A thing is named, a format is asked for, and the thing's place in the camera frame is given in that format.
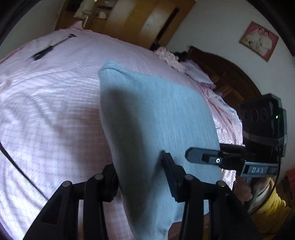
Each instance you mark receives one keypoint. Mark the yellow knitted sweater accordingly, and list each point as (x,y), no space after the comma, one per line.
(270,212)

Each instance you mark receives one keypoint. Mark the pink checked bed sheet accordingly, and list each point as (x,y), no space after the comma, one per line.
(50,121)

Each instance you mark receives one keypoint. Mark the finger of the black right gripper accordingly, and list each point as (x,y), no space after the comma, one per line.
(229,148)
(218,158)

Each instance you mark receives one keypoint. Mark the wooden wardrobe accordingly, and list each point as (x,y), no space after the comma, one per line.
(149,24)

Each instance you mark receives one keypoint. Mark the beige hanging jacket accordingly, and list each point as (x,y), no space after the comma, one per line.
(84,9)

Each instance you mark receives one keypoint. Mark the dark wooden headboard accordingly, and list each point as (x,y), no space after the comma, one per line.
(231,82)

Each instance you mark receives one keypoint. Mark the light teal pants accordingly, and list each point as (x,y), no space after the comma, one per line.
(141,117)

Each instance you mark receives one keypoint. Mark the right hand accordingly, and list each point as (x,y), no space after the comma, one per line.
(242,189)

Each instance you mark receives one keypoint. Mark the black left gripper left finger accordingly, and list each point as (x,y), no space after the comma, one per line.
(59,217)

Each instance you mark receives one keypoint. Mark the framed wall picture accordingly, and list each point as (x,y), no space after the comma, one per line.
(259,40)

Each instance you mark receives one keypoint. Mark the lavender ruffled pillow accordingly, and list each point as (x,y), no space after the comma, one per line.
(196,74)

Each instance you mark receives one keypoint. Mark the black telescopic stick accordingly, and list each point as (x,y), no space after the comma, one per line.
(42,53)

